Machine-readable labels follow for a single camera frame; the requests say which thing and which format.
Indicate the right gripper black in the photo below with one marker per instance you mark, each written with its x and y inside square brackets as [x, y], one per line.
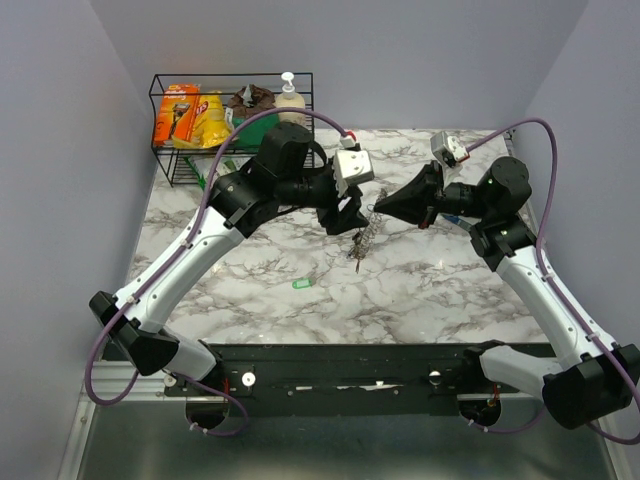
[414, 202]

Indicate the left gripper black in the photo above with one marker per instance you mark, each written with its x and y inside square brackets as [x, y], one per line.
[349, 217]

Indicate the green key tag with key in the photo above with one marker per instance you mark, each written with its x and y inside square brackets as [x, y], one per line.
[302, 283]

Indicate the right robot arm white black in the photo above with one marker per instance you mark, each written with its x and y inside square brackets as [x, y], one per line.
[591, 374]

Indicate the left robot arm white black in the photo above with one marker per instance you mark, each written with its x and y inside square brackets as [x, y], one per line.
[289, 170]

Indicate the blue green small box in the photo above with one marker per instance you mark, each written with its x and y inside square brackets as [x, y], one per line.
[458, 221]

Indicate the beige soap pump bottle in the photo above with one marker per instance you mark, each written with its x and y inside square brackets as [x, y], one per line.
[289, 97]

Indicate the green and brown bag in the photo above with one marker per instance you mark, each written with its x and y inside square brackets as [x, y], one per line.
[248, 102]

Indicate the green white snack bag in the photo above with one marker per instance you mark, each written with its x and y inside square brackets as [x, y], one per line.
[200, 166]

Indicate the yellow chips bag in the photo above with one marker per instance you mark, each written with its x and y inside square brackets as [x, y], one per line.
[209, 128]

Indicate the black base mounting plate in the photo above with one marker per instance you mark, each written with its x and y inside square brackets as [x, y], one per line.
[367, 380]

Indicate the orange razor package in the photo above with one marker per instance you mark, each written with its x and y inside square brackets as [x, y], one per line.
[176, 115]

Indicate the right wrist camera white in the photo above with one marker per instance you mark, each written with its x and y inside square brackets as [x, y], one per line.
[450, 153]

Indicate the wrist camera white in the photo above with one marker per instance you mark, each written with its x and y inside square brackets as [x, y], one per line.
[351, 165]
[450, 153]

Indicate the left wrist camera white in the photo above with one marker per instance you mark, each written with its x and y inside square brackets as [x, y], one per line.
[351, 165]

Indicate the black wire shelf rack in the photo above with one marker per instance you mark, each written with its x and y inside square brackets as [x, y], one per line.
[171, 159]

